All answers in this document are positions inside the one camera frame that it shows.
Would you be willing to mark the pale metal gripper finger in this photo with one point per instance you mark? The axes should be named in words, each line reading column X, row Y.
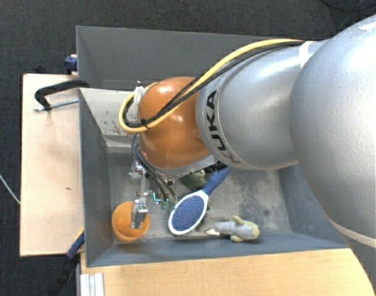
column 134, row 219
column 142, row 214

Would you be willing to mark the orange cup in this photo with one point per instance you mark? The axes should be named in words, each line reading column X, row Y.
column 123, row 224

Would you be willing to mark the blue and white hairbrush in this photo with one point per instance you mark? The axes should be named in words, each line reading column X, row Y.
column 187, row 214

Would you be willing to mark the dark green toy animal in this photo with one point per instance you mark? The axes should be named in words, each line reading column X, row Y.
column 195, row 179

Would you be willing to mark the pale wood board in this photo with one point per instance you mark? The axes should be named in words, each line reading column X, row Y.
column 52, row 165

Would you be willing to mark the grey and green toy animal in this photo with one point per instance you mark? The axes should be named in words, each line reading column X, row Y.
column 237, row 228

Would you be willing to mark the grey metal bin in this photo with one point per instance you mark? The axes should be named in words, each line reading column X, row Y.
column 119, row 57

